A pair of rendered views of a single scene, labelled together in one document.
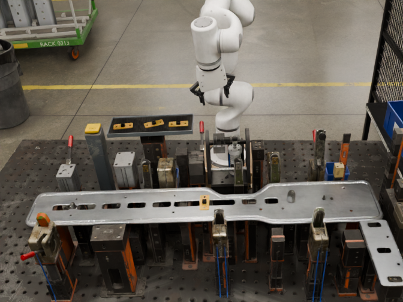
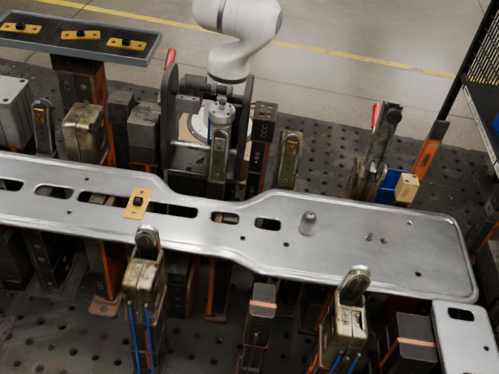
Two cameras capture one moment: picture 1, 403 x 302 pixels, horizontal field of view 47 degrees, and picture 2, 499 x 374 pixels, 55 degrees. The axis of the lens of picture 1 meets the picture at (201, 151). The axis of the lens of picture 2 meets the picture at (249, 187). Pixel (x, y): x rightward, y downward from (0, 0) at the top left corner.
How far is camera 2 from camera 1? 0.89 m
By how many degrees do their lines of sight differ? 8
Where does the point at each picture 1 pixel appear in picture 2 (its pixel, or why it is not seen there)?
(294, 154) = (328, 145)
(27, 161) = not seen: outside the picture
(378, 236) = (468, 345)
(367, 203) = (451, 264)
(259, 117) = (293, 87)
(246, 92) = (266, 13)
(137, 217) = not seen: outside the picture
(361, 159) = (431, 171)
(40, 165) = not seen: outside the picture
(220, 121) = (215, 61)
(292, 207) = (306, 245)
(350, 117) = (410, 110)
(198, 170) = (144, 139)
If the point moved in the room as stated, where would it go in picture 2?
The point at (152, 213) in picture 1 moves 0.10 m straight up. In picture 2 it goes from (27, 207) to (14, 168)
